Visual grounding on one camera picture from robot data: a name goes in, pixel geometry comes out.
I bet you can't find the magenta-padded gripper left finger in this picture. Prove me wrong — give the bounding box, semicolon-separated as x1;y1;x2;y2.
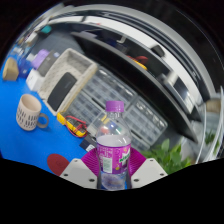
59;147;101;190

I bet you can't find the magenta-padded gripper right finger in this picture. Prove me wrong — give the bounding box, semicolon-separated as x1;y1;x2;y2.
128;147;169;190

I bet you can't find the purple-capped clear drink bottle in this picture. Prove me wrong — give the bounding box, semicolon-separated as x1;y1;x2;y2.
95;100;133;192

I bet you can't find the flat round red coaster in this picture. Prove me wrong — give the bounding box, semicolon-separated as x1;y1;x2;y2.
46;153;71;177

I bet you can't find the green potted plant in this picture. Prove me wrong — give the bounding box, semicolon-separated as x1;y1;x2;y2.
141;138;193;175

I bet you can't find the small black and white box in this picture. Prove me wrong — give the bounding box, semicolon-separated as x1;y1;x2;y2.
79;134;98;154

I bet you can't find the yellow multimeter with leads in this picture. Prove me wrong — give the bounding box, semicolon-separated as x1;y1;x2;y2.
56;111;88;138

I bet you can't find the beige patterned ceramic mug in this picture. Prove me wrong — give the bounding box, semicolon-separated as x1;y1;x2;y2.
15;93;50;132

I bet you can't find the black rectangular device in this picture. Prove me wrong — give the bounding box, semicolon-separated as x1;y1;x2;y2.
47;72;78;112

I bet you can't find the white metal shelf unit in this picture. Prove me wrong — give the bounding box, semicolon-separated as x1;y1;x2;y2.
194;84;224;164

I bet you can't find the beige dotted storage tray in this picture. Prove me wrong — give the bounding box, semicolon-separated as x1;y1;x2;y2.
37;48;99;117

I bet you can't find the dark grey flat box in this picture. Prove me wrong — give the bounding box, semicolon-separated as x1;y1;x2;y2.
37;51;60;77

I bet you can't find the blue box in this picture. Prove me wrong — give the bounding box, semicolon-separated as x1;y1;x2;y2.
18;56;34;78

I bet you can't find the purple plastic bag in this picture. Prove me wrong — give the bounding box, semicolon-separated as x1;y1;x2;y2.
31;49;50;70

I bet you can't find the brown cardboard box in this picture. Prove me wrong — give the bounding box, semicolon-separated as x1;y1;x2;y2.
2;57;20;82

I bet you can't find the dark wall shelf unit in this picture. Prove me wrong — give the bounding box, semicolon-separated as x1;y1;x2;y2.
43;4;214;144

